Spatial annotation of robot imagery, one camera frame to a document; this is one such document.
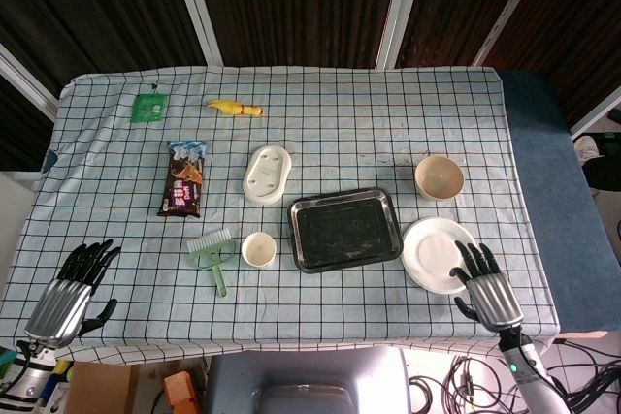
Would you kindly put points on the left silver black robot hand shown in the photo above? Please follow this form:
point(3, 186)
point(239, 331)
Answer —
point(63, 302)

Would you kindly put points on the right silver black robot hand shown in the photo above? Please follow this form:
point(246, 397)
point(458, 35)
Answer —
point(495, 297)

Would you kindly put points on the white paper plate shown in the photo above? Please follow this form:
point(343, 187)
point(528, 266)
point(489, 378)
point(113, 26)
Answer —
point(432, 249)

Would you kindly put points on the beige bowl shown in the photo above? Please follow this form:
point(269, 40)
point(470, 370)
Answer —
point(439, 179)

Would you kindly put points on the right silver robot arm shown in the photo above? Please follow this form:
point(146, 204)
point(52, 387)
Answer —
point(529, 375)

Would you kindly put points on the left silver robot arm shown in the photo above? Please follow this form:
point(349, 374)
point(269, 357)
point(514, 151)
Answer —
point(29, 380)

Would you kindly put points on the metal tray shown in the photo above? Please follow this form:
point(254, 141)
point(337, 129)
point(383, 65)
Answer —
point(339, 230)

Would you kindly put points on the white paper cup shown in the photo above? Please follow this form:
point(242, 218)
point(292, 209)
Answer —
point(258, 250)

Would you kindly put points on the brown cardboard box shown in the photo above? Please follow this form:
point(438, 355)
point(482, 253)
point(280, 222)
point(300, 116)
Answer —
point(99, 387)

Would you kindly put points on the orange block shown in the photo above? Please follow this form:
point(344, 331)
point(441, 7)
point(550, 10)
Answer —
point(180, 392)

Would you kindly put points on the green cleaning brush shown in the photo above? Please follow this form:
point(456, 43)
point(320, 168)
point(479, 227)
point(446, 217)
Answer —
point(208, 239)

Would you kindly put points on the brown snack packet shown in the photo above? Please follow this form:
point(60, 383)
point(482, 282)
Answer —
point(183, 181)

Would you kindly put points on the white crumpled cloth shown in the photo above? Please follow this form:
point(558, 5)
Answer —
point(587, 148)

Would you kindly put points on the grey robot torso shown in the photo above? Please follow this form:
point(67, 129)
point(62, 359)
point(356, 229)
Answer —
point(310, 375)

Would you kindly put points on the green sachet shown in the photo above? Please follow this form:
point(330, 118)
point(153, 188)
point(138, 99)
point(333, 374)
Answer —
point(149, 107)

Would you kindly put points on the checked light blue tablecloth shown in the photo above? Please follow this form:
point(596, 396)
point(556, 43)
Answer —
point(339, 142)

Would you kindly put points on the white oval dish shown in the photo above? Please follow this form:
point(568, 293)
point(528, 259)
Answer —
point(267, 174)

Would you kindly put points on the yellow rubber chicken toy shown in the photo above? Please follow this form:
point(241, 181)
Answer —
point(228, 106)

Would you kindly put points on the white partition frame post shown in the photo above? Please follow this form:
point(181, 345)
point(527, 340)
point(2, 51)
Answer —
point(24, 79)
point(196, 7)
point(400, 7)
point(509, 7)
point(597, 118)

